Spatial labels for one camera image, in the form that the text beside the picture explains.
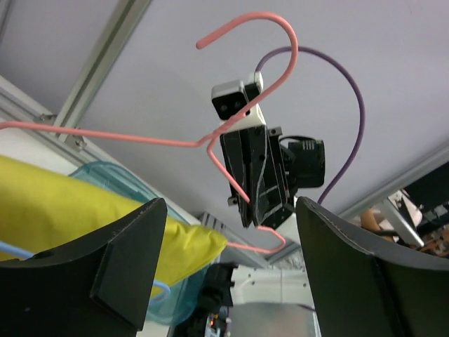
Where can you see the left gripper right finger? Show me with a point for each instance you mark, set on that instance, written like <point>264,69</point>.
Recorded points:
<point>364,285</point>

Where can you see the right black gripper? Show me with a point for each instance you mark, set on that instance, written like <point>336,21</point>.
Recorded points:
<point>254,159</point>

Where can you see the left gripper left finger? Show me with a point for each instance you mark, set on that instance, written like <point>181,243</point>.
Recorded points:
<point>96,285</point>

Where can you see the pink wire hanger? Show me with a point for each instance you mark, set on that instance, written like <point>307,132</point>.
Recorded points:
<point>208,139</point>

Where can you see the yellow trousers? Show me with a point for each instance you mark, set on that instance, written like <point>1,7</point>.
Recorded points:
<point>41,210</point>

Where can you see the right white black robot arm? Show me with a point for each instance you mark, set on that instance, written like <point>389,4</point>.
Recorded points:
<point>304,160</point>

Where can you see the teal transparent plastic bin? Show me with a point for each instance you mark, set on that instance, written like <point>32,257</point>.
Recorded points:
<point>183,297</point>

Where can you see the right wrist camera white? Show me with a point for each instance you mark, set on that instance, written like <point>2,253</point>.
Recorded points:
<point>228,98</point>

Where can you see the aluminium frame right post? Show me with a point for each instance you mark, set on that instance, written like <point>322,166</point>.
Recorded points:
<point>380,198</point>

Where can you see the aluminium hanging rail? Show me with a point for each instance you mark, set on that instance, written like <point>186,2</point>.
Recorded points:
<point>113,38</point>

